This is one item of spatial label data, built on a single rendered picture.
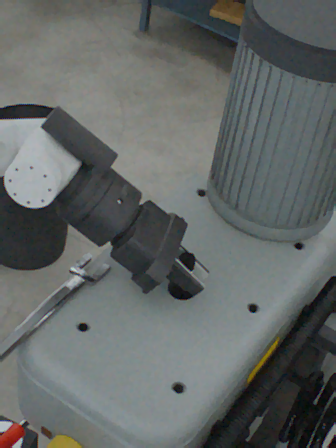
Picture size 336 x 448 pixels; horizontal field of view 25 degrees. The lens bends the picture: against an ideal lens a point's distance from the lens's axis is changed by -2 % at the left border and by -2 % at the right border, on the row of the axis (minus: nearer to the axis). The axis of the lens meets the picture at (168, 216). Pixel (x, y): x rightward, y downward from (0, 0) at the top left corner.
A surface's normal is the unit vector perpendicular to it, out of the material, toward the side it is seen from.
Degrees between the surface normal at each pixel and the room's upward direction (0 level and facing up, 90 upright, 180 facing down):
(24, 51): 0
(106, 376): 0
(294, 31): 0
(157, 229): 31
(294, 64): 90
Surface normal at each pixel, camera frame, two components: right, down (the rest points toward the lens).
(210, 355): 0.14, -0.73
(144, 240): 0.61, -0.49
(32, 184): -0.15, 0.54
